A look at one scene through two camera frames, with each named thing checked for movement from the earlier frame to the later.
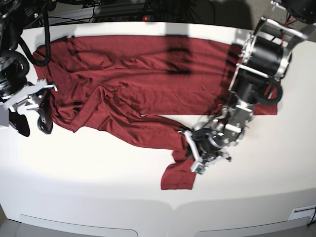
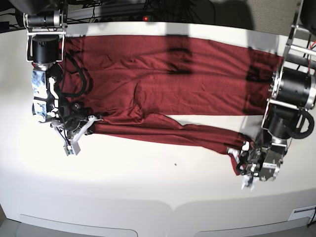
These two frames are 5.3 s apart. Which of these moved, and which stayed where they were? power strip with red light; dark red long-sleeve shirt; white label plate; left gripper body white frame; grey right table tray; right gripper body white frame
Moved: right gripper body white frame; left gripper body white frame; dark red long-sleeve shirt
Stayed: white label plate; grey right table tray; power strip with red light
